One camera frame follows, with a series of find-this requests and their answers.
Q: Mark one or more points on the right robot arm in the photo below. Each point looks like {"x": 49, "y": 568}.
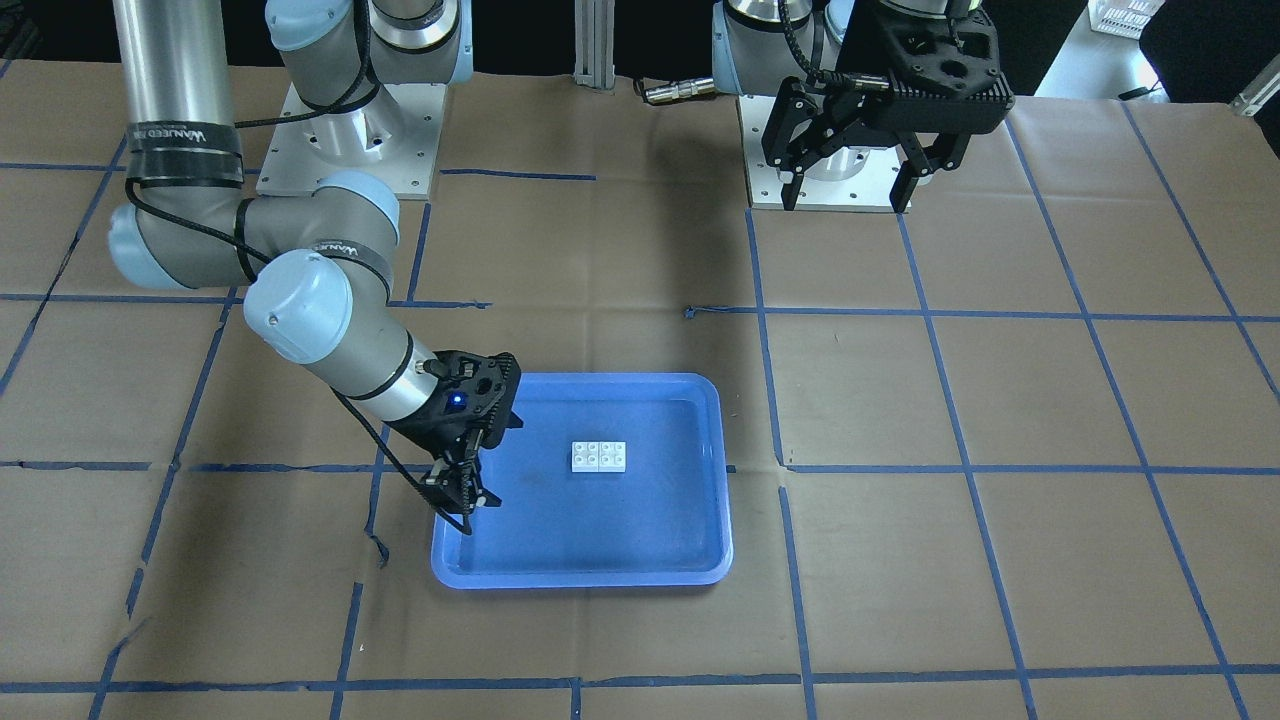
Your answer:
{"x": 315, "y": 268}

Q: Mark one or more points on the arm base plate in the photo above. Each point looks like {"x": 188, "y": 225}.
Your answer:
{"x": 851, "y": 180}
{"x": 394, "y": 138}

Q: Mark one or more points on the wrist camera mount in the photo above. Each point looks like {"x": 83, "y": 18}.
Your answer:
{"x": 460, "y": 373}
{"x": 949, "y": 48}

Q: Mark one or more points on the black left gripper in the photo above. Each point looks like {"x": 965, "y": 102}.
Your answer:
{"x": 800, "y": 122}

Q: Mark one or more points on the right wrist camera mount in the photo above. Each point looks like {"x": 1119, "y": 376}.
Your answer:
{"x": 460, "y": 373}

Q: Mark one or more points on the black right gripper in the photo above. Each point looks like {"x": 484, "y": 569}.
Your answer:
{"x": 428, "y": 430}

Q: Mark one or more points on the aluminium frame post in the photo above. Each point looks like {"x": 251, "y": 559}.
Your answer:
{"x": 593, "y": 42}

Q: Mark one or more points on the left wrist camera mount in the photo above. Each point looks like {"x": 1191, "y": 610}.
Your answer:
{"x": 949, "y": 48}

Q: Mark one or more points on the blue plastic tray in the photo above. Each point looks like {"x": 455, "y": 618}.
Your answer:
{"x": 664, "y": 521}

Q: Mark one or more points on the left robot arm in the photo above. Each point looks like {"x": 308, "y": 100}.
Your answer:
{"x": 757, "y": 44}

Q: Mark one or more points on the white block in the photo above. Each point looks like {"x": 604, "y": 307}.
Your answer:
{"x": 611, "y": 456}
{"x": 584, "y": 457}

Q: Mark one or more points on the silver cable connector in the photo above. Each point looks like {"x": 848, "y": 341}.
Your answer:
{"x": 676, "y": 91}

